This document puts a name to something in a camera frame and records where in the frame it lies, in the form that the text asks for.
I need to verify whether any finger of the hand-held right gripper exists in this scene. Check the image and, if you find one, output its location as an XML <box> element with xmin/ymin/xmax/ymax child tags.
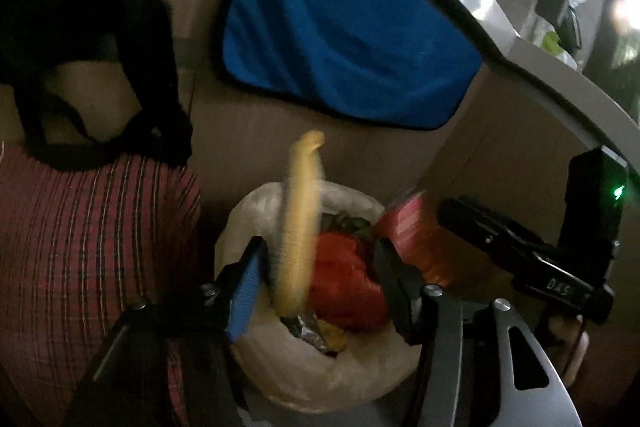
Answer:
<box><xmin>436</xmin><ymin>196</ymin><xmax>543</xmax><ymax>275</ymax></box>

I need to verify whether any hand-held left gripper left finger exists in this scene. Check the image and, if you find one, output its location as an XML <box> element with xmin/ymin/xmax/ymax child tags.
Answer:
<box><xmin>62</xmin><ymin>236</ymin><xmax>268</xmax><ymax>427</ymax></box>

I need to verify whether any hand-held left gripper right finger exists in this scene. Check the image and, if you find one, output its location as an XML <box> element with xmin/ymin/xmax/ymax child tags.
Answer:
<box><xmin>372</xmin><ymin>238</ymin><xmax>581</xmax><ymax>427</ymax></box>

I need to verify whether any pink snack packet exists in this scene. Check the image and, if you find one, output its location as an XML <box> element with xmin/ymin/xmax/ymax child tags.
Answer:
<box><xmin>376</xmin><ymin>191</ymin><xmax>462</xmax><ymax>289</ymax></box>

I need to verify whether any yellow banana peel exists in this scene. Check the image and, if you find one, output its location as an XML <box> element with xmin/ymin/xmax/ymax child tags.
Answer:
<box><xmin>272</xmin><ymin>129</ymin><xmax>327</xmax><ymax>314</ymax></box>

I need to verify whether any translucent plastic bag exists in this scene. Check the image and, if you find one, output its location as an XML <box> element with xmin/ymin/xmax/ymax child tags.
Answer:
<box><xmin>215</xmin><ymin>179</ymin><xmax>431</xmax><ymax>404</ymax></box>

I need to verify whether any person's right hand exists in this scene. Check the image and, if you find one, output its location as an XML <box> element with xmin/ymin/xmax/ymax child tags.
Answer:
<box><xmin>550</xmin><ymin>314</ymin><xmax>593</xmax><ymax>375</ymax></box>

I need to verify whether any red snack packet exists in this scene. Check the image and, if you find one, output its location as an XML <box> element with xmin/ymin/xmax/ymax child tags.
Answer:
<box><xmin>306</xmin><ymin>231</ymin><xmax>392</xmax><ymax>334</ymax></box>

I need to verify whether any silver foil wrapper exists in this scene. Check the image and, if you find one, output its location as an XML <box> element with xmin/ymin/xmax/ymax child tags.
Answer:
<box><xmin>282</xmin><ymin>311</ymin><xmax>337</xmax><ymax>354</ymax></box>

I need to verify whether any yellow crumpled wrapper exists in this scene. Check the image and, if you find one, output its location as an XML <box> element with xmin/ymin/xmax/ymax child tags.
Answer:
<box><xmin>320</xmin><ymin>321</ymin><xmax>350</xmax><ymax>354</ymax></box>

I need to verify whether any brown cardboard box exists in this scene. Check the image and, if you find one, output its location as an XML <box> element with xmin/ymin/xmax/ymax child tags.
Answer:
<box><xmin>0</xmin><ymin>0</ymin><xmax>638</xmax><ymax>308</ymax></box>

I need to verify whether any red plaid cloth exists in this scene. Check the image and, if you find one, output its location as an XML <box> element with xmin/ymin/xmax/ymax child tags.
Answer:
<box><xmin>0</xmin><ymin>141</ymin><xmax>203</xmax><ymax>427</ymax></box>

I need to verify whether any small black bag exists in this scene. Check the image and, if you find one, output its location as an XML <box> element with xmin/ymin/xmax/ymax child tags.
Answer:
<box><xmin>534</xmin><ymin>0</ymin><xmax>583</xmax><ymax>52</ymax></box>

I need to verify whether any blue cloth with black edge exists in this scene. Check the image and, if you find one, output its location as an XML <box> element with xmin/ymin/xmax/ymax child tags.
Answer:
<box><xmin>216</xmin><ymin>0</ymin><xmax>484</xmax><ymax>132</ymax></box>

